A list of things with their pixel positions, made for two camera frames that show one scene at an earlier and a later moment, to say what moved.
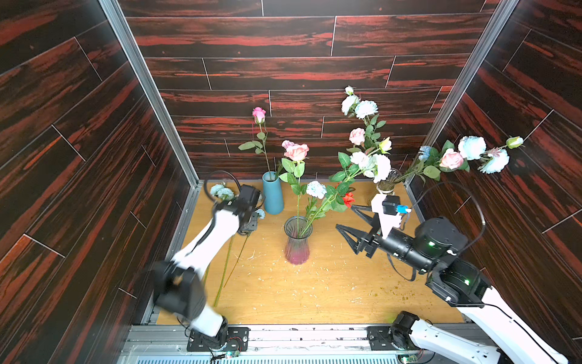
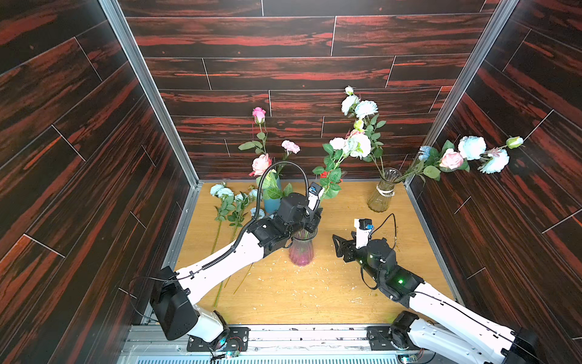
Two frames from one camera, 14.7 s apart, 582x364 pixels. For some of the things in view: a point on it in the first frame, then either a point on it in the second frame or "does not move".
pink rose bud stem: (258, 114) does not move
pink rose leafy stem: (294, 171) -> (271, 188)
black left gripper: (254, 225) -> (313, 219)
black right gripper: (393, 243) -> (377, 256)
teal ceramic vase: (273, 201) does not move
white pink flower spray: (448, 158) does not move
